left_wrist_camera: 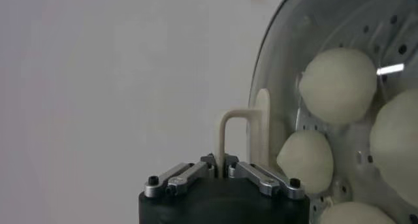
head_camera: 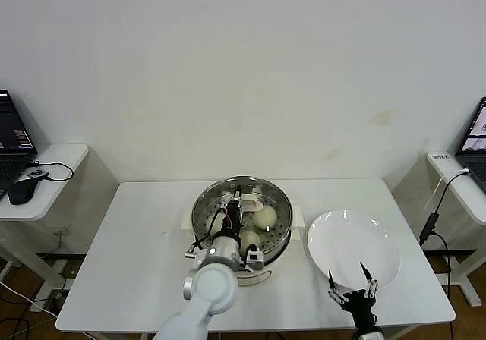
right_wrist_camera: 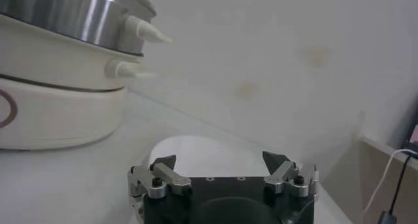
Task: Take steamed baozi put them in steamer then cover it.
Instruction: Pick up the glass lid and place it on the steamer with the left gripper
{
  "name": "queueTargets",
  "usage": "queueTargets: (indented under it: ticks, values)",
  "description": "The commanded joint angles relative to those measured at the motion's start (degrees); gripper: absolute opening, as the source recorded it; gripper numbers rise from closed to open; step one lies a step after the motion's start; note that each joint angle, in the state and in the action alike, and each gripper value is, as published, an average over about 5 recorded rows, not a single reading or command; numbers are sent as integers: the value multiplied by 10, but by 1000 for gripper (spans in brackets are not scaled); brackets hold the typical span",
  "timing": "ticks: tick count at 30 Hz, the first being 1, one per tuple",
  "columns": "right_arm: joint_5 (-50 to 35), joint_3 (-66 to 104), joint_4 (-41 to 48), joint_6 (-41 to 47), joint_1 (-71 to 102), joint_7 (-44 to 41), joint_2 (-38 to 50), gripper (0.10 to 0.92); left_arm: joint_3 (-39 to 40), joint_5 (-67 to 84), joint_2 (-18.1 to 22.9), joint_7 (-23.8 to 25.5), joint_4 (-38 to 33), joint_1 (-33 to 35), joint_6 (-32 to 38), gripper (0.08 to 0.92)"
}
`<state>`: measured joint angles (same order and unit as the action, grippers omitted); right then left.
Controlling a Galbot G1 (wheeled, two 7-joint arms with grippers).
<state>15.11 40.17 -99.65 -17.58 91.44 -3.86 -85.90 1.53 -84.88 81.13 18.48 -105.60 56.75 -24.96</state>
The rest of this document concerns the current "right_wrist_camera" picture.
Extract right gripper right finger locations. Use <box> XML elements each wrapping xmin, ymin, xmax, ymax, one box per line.
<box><xmin>261</xmin><ymin>150</ymin><xmax>319</xmax><ymax>199</ymax></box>

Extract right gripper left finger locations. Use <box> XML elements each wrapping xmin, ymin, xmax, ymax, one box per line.
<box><xmin>127</xmin><ymin>154</ymin><xmax>193</xmax><ymax>200</ymax></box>

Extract stainless steel steamer basket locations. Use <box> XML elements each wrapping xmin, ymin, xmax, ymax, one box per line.
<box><xmin>0</xmin><ymin>0</ymin><xmax>174</xmax><ymax>56</ymax></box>

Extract round white plate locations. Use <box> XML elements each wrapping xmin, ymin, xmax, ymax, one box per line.
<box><xmin>148</xmin><ymin>134</ymin><xmax>272</xmax><ymax>180</ymax></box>

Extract white side table with label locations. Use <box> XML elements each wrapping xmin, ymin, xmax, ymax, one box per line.
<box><xmin>357</xmin><ymin>136</ymin><xmax>418</xmax><ymax>224</ymax></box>

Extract white electric cooker base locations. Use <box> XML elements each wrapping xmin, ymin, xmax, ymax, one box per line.
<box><xmin>0</xmin><ymin>14</ymin><xmax>157</xmax><ymax>151</ymax></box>

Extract black laptop with pink screen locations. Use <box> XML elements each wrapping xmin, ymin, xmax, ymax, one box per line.
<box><xmin>400</xmin><ymin>94</ymin><xmax>418</xmax><ymax>157</ymax></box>

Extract black cable with adapter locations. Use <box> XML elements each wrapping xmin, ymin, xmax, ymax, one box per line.
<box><xmin>377</xmin><ymin>155</ymin><xmax>414</xmax><ymax>224</ymax></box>

